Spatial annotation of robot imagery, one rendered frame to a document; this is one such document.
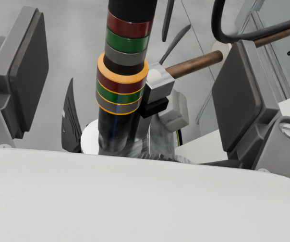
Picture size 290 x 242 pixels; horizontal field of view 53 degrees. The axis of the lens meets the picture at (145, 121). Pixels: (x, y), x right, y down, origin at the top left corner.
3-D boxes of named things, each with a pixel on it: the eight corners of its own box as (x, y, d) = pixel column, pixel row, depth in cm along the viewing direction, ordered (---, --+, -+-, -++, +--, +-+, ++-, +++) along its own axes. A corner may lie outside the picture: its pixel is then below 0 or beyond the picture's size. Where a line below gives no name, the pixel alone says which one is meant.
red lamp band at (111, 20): (135, 8, 23) (138, -7, 22) (160, 32, 22) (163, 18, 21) (98, 16, 21) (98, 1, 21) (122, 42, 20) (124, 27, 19)
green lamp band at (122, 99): (127, 65, 28) (128, 55, 27) (152, 94, 26) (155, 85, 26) (87, 78, 26) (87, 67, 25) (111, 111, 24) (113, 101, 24)
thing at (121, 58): (131, 36, 25) (133, 23, 24) (153, 59, 24) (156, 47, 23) (96, 45, 23) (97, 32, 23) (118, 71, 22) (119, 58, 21)
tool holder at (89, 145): (133, 109, 38) (146, 49, 31) (165, 150, 35) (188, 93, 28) (69, 136, 34) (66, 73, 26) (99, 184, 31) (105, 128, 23)
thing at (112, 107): (126, 75, 29) (127, 66, 28) (150, 104, 27) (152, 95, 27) (87, 88, 27) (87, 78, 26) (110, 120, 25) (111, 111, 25)
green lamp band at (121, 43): (133, 22, 24) (135, 9, 23) (156, 46, 23) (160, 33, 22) (97, 31, 22) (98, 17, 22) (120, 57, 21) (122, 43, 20)
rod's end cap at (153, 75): (150, 79, 30) (153, 64, 29) (161, 91, 29) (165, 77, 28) (134, 85, 29) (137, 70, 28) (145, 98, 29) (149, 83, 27)
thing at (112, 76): (125, 78, 30) (131, 40, 26) (149, 106, 28) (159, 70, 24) (87, 91, 28) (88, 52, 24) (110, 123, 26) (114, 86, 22)
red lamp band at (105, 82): (129, 54, 27) (130, 43, 26) (155, 84, 26) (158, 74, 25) (87, 67, 25) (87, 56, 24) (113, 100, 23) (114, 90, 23)
